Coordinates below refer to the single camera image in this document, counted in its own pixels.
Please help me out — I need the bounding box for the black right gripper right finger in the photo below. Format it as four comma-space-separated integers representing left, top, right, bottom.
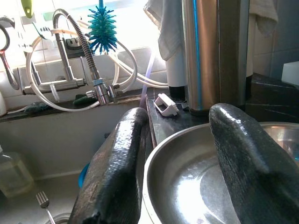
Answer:
208, 103, 299, 224

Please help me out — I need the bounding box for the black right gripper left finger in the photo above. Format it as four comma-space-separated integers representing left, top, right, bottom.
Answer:
69, 107, 150, 224

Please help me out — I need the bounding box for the steel fork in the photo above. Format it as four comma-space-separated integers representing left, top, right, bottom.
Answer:
35, 190, 58, 224

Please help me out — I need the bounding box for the steel kitchen sink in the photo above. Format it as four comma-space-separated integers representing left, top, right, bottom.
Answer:
0, 105, 150, 224

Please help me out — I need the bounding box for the blue plastic bowl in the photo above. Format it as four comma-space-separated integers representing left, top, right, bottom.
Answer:
78, 162, 91, 189

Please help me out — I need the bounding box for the round sink drain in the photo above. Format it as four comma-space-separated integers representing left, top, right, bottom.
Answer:
50, 213, 72, 224

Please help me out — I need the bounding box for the large steel plate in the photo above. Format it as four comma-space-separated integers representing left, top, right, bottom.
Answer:
142, 122, 299, 224

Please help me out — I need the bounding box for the white plastic tube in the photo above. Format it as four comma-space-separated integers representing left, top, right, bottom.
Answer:
109, 39, 170, 88
25, 29, 138, 112

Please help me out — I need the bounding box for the green sponge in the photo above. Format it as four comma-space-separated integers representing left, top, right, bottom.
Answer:
72, 94, 96, 105

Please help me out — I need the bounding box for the white plastic clip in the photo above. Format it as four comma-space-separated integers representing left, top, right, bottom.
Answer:
154, 93, 180, 117

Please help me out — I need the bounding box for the clear glass bottle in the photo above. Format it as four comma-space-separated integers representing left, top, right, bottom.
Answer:
0, 144, 35, 198

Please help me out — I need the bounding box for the dark scrubber pad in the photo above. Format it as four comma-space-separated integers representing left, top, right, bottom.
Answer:
24, 101, 50, 114

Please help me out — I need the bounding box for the white filter cylinder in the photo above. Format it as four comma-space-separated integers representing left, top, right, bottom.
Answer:
164, 53, 189, 98

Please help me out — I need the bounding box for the tall steel cylinder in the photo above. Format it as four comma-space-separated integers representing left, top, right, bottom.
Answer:
182, 0, 250, 117

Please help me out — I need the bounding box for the black plastic holder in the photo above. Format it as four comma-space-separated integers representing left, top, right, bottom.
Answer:
64, 37, 89, 59

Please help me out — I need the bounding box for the teal bottle brush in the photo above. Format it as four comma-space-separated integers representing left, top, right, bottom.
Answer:
87, 0, 118, 56

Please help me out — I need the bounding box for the white dish towel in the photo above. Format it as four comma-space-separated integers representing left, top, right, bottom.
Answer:
249, 0, 278, 38
143, 0, 185, 61

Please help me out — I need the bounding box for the silver spring neck faucet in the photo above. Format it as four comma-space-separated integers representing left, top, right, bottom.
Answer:
0, 15, 15, 28

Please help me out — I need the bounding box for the silver faucet with sprayer hose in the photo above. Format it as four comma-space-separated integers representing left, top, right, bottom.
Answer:
22, 8, 122, 105

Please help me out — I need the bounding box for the translucent purple hose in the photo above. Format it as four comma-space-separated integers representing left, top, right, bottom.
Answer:
139, 55, 157, 109

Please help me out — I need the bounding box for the green plastic handle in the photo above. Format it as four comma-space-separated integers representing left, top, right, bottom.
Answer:
20, 0, 35, 19

